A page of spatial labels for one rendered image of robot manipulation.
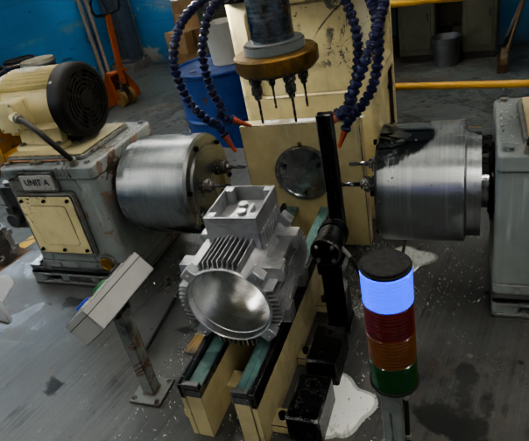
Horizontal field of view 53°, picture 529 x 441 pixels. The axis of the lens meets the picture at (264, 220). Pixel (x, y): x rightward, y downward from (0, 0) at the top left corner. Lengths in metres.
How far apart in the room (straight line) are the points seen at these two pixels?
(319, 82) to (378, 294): 0.84
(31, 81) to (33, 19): 6.26
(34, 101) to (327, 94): 0.71
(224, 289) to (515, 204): 0.56
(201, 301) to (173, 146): 0.42
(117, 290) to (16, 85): 0.67
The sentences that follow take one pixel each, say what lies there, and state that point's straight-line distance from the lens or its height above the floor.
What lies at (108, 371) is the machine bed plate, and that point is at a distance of 1.23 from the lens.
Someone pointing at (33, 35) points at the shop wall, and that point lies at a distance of 7.62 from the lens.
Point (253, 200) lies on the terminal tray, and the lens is 1.01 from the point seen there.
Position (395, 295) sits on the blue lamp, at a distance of 0.61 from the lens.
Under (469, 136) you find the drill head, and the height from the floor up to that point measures 1.15.
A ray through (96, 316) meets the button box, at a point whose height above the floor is 1.07.
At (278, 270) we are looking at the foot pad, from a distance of 0.88.
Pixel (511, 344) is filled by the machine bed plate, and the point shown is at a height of 0.80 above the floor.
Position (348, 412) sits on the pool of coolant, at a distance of 1.00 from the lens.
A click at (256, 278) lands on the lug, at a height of 1.08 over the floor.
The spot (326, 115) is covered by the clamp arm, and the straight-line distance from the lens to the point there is 0.98.
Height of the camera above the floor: 1.58
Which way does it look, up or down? 29 degrees down
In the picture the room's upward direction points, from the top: 12 degrees counter-clockwise
